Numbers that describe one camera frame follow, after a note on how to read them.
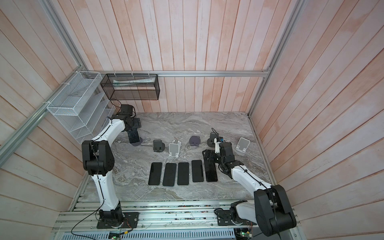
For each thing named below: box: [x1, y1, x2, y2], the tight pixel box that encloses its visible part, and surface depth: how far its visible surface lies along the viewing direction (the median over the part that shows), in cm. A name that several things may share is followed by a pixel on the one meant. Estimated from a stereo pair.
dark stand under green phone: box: [153, 139, 165, 153], surface depth 100 cm
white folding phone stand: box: [235, 137, 251, 153], surface depth 97 cm
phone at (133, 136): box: [127, 129, 140, 144], surface depth 100 cm
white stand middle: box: [168, 143, 179, 158], surface depth 97 cm
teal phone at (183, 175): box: [177, 162, 189, 185], surface depth 90 cm
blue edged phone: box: [162, 163, 177, 187], surface depth 90 cm
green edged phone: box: [148, 162, 162, 186], surface depth 92 cm
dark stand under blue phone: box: [189, 135, 201, 147], surface depth 105 cm
